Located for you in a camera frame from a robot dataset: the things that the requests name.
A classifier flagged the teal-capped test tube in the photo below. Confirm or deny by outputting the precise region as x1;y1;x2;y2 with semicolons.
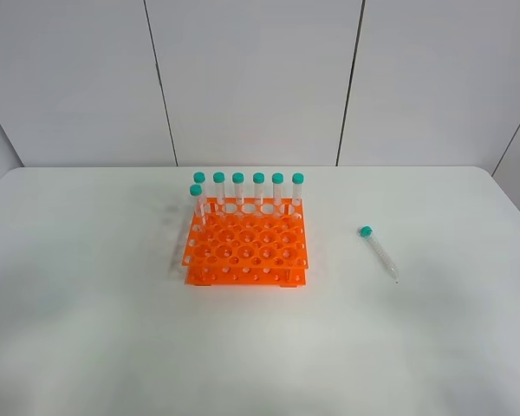
358;225;399;283

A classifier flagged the orange test tube rack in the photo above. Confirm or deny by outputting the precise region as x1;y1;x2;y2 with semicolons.
182;197;309;287

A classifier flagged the second row left tube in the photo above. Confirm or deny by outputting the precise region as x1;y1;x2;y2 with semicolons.
190;184;206;227

